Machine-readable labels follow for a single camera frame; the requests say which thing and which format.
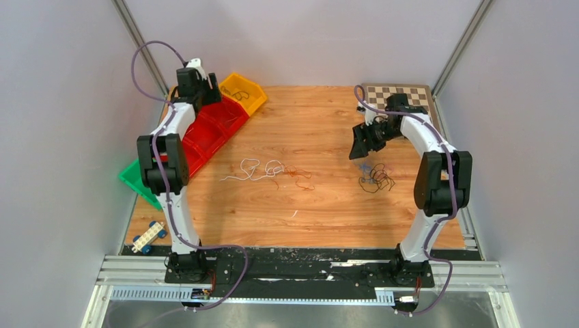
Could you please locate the red plastic bin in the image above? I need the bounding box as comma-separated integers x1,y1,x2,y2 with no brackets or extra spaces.
184,144,208,178
183,115,226,159
199,96,249,138

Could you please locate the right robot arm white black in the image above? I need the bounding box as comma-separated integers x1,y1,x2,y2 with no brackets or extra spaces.
349,85,473,286

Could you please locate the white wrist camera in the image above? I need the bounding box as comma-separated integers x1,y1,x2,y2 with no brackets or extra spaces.
185,58,208,80
356,102,378,126

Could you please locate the wooden chessboard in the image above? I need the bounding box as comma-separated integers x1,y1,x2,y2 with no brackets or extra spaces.
360,83,442,137

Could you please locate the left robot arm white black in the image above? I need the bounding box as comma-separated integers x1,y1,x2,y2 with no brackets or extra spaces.
137,58,221,283

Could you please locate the green plastic bin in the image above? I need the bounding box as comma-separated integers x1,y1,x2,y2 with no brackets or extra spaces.
118,159,163,210

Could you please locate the red plastic bin near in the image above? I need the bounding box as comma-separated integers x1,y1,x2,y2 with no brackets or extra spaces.
184,144,208,178

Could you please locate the yellow plastic bin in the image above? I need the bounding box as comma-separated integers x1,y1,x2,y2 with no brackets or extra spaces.
219,72,268,116

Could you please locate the brown wire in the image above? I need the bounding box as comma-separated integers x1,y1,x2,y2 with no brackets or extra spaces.
357,163,397,195

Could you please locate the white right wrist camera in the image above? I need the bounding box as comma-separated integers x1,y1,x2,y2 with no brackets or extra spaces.
356,102,378,126

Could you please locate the red plastic bin middle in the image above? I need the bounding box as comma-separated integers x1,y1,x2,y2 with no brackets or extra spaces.
183,115,226,159

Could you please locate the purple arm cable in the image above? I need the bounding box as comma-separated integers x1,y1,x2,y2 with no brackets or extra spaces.
131,40,251,312
353,85,459,316

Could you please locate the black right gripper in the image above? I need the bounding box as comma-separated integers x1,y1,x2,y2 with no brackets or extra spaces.
349,120,402,161

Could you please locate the aluminium frame rail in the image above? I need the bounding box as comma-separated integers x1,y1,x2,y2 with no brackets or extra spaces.
96,256,509,292

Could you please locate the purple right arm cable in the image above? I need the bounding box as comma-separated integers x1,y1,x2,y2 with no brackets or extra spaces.
353,85,459,316

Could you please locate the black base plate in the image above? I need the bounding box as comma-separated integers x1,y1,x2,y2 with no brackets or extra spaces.
121,245,481,301

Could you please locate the red plastic bin far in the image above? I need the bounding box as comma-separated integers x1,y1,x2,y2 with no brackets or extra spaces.
199,96,249,138

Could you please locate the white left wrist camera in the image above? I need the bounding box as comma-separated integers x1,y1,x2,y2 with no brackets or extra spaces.
185,58,208,80

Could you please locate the white slotted cable duct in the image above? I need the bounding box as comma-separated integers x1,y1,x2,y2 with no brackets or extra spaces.
110,288,395,306

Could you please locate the white wire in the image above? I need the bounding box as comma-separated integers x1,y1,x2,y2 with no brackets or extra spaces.
219,157,286,184

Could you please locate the blue wire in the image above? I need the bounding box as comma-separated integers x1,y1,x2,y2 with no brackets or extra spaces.
355,162,375,184

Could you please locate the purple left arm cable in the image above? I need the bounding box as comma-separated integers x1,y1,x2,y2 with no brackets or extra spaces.
131,40,251,312

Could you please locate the small white blue toy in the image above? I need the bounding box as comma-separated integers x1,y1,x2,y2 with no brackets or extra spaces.
131,221,167,255

